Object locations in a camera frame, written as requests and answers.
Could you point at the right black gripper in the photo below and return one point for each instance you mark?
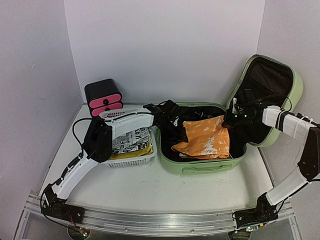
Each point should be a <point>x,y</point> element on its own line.
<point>230,122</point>

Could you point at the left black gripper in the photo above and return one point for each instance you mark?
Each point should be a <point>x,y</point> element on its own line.
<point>180,136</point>

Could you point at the yellow towel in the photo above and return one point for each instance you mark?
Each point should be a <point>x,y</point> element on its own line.
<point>137,152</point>

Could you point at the newspaper print garment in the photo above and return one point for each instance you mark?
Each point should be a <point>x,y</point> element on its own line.
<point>132,141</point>

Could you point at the orange snack bag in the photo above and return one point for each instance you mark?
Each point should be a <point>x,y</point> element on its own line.
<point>207,140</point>

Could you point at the white perforated plastic basket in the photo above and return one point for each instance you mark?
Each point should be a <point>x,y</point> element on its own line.
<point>130,162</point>

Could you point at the green hard-shell suitcase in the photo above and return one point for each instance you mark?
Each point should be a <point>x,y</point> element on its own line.
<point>272,82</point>

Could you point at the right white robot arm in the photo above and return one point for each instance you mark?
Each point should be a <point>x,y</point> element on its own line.
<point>298,149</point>

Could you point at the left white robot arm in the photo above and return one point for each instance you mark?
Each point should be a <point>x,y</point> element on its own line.
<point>96,147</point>

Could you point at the black brush in suitcase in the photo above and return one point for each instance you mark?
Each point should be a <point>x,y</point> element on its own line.
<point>202,115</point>

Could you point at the black pink drawer organizer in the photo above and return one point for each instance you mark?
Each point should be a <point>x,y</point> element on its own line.
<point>103,95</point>

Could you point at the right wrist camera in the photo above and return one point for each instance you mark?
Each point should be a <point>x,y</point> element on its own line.
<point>241,99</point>

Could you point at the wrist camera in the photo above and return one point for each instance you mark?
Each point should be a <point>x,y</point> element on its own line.
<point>241,99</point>
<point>168,109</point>

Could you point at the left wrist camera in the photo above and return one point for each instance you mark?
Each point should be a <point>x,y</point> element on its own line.
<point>168,109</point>

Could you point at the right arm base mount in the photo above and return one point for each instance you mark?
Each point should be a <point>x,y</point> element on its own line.
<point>262,213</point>

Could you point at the aluminium front rail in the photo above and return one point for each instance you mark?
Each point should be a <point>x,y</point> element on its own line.
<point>164,224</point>

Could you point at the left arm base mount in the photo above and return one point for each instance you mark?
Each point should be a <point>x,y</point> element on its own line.
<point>65,212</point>

